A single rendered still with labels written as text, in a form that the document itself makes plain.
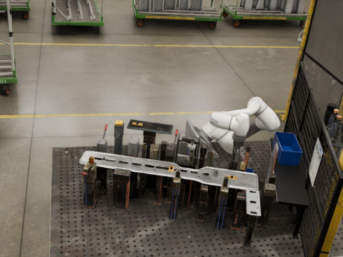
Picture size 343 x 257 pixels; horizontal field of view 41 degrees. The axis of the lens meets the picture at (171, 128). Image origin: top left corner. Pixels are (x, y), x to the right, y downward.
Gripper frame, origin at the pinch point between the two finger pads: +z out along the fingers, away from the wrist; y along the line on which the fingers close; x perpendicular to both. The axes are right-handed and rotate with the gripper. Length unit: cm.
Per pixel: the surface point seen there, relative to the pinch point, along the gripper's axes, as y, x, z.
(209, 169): -6.5, -17.9, 13.3
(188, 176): 7.0, -33.1, 13.4
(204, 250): 50, -14, 43
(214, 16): -711, -32, 86
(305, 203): 23, 52, 10
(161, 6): -691, -148, 73
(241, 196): 18.8, 7.6, 15.2
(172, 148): -17, -48, 6
